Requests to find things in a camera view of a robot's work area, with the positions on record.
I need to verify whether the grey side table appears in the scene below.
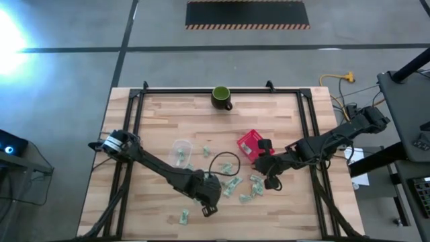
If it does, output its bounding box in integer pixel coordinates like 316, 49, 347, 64
0, 151, 54, 206

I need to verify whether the black pole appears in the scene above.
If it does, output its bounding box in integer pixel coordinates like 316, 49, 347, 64
391, 46, 430, 83

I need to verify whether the red plastic basket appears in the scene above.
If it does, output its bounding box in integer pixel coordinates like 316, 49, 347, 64
236, 128, 275, 165

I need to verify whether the clear plastic container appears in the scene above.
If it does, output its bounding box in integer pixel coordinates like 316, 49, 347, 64
169, 138, 194, 169

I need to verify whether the yellow extension cord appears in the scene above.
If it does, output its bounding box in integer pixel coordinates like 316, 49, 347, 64
318, 71, 355, 122

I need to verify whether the black keyboard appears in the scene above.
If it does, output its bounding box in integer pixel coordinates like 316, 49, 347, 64
408, 176, 430, 219

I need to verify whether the black desk beam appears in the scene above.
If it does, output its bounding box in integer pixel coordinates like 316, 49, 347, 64
349, 140, 409, 177

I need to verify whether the dark mug green inside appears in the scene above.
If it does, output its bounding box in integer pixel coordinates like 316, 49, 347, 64
210, 85, 234, 112

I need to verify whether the grey cart top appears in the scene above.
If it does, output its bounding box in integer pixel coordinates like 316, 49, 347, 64
376, 69, 430, 163

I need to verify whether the black left wrist camera cable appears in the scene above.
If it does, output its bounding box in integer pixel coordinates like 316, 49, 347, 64
208, 151, 241, 179

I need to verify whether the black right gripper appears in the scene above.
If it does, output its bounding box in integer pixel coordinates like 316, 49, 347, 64
255, 138, 293, 191

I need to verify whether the black hazard striped floor mat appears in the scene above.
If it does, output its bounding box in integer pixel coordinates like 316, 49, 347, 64
185, 0, 310, 30

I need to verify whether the black aluminium table frame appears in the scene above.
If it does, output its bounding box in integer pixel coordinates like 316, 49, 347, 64
80, 80, 362, 241

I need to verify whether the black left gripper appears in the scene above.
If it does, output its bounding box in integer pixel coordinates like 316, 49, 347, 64
186, 169, 223, 218

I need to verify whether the black computer blue light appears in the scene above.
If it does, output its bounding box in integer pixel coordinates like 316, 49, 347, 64
0, 129, 30, 157

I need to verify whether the white paper sheet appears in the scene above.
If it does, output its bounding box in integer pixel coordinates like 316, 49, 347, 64
344, 147, 370, 188

